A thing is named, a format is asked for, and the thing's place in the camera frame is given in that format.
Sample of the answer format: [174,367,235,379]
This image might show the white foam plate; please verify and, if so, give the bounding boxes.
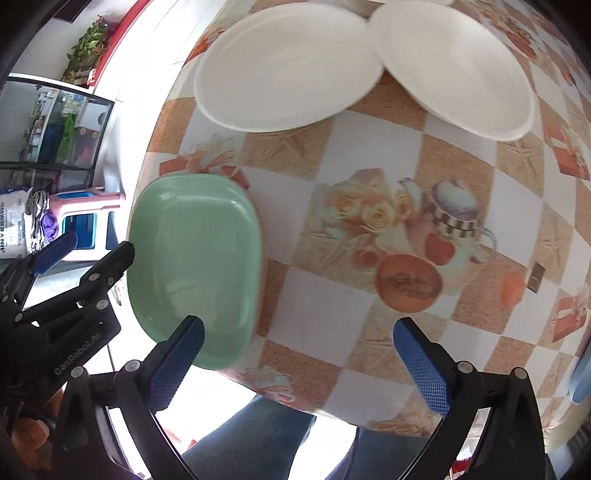
[195,3,383,133]
[369,1,535,142]

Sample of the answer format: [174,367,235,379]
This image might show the white printed bag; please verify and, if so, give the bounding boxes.
[0,189,32,260]

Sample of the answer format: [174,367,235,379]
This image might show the pink plastic stool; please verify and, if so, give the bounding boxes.
[49,188,125,261]

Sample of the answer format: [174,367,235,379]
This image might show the blue plastic bowl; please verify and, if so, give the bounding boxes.
[569,342,591,404]

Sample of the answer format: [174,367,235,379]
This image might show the glass display cabinet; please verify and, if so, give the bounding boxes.
[1,74,115,194]

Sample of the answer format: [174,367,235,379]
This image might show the patterned tablecloth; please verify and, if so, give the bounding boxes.
[137,1,590,437]

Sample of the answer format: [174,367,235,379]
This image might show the potted green plant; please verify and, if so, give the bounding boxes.
[61,15,110,87]

